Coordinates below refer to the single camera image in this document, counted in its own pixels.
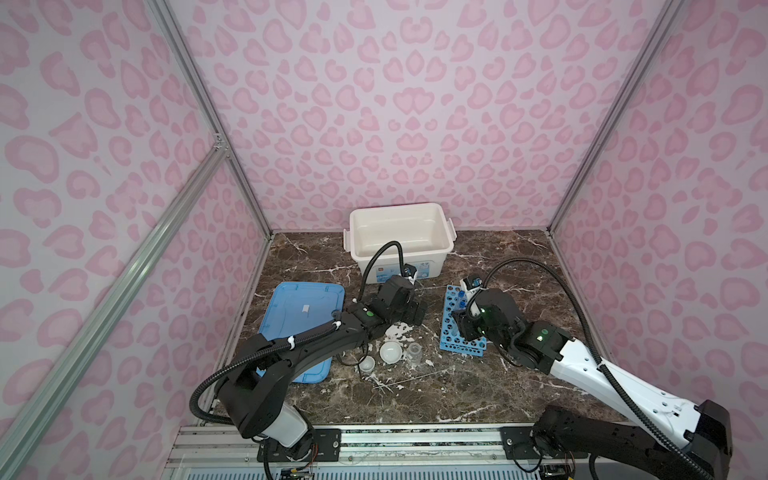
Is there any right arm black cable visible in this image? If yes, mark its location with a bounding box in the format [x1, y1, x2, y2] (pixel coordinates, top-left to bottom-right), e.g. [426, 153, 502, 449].
[473, 257, 715, 480]

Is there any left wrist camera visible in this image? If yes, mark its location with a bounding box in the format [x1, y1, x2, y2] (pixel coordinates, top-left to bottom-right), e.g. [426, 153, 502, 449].
[401, 263, 418, 284]

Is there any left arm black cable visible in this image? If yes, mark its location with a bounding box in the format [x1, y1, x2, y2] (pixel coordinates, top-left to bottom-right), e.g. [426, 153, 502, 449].
[189, 240, 406, 426]

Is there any white plastic storage box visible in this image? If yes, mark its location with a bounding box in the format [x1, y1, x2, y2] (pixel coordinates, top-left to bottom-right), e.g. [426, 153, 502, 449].
[343, 203, 457, 284]

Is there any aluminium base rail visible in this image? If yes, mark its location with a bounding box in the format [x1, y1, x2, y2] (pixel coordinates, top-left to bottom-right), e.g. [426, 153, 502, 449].
[158, 423, 685, 480]

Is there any aluminium corner frame post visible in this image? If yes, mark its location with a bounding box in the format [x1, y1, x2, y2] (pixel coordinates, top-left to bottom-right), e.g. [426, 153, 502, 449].
[146, 0, 274, 240]

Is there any blue test tube rack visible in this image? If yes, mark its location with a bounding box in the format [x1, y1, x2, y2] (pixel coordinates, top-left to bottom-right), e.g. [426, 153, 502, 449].
[439, 284, 488, 359]

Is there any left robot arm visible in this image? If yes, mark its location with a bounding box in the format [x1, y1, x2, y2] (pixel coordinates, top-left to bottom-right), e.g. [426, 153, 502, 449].
[214, 276, 425, 448]

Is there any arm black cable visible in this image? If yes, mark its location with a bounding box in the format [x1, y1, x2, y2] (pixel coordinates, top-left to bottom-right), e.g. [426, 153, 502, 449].
[189, 240, 406, 426]
[473, 257, 715, 480]

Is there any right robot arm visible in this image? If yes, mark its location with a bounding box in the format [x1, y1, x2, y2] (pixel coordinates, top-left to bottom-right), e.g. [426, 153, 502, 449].
[455, 287, 733, 479]

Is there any diagonal aluminium frame bar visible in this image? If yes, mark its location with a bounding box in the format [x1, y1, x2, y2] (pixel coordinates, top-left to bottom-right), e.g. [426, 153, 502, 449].
[0, 143, 229, 475]

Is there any black wire ring stand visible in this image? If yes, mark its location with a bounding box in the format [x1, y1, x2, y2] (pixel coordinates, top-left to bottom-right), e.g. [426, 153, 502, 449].
[336, 348, 368, 367]

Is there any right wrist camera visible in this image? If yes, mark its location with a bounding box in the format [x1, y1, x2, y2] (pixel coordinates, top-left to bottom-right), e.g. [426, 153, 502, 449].
[460, 274, 484, 301]

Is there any right aluminium corner post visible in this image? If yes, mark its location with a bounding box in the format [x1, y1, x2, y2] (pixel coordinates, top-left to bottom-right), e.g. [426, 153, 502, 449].
[547, 0, 688, 237]

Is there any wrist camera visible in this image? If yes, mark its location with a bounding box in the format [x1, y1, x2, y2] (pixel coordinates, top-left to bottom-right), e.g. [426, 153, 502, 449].
[460, 274, 484, 301]
[401, 263, 418, 284]

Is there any small white crucible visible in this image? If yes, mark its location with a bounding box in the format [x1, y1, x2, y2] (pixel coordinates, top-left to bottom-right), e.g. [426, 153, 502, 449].
[357, 356, 376, 375]

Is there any clear glass beaker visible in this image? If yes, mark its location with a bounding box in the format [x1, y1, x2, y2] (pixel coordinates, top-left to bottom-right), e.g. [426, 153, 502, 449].
[404, 343, 423, 368]

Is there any white evaporating dish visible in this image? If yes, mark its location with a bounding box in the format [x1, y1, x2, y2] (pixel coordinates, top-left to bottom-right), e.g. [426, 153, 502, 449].
[379, 341, 404, 365]

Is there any blue plastic box lid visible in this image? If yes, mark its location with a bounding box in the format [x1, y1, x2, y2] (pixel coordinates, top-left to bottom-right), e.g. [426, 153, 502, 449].
[254, 281, 347, 385]

